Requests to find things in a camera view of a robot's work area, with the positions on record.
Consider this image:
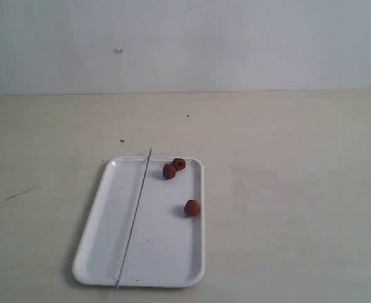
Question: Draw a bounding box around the thin metal skewer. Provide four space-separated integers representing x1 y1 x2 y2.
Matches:
114 147 152 297

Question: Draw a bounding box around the white plastic tray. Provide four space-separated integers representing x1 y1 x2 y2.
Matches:
72 156 205 288

